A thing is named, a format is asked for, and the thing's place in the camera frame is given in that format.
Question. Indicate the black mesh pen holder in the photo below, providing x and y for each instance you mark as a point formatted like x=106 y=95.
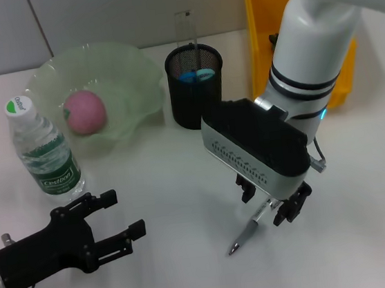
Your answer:
x=188 y=106

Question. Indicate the green label water bottle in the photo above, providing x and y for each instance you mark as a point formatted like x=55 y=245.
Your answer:
x=54 y=166

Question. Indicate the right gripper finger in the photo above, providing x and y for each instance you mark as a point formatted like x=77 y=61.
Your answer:
x=290 y=209
x=246 y=190

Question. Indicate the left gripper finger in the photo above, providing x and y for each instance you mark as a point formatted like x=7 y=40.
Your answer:
x=136 y=228
x=108 y=198

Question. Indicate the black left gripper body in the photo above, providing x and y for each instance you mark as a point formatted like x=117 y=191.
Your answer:
x=48 y=250

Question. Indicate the green wavy glass fruit plate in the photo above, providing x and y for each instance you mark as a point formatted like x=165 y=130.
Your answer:
x=119 y=82

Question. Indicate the blue scissors with sheath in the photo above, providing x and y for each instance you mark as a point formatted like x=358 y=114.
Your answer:
x=191 y=76

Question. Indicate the yellow plastic storage bin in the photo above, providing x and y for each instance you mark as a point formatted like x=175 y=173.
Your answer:
x=257 y=11

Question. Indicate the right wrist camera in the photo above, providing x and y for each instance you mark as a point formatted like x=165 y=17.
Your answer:
x=258 y=143

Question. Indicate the silver retractable pen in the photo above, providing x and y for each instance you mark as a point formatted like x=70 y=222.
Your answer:
x=247 y=229

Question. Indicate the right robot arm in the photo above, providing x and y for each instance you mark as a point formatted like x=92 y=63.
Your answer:
x=313 y=43

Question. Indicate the pink peach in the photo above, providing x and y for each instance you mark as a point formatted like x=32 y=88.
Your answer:
x=86 y=112

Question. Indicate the transparent plastic ruler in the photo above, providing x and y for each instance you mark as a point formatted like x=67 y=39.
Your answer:
x=185 y=26

